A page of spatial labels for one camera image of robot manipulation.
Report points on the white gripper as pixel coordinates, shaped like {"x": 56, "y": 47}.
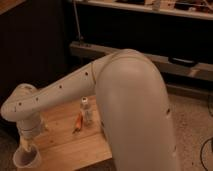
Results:
{"x": 29, "y": 129}

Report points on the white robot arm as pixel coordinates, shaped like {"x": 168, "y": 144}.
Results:
{"x": 133, "y": 103}

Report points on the wooden table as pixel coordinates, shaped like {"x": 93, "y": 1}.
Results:
{"x": 63, "y": 150}

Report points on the orange toy carrot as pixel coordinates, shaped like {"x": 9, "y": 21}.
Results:
{"x": 78, "y": 123}

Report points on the clear plastic bottle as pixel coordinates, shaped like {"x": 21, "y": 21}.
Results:
{"x": 86, "y": 110}

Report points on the thin metal pole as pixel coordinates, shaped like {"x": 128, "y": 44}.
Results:
{"x": 80, "y": 38}

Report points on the grey metal beam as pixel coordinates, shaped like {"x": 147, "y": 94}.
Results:
{"x": 199, "y": 71}

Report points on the background shelf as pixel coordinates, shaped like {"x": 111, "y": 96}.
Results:
{"x": 143, "y": 8}

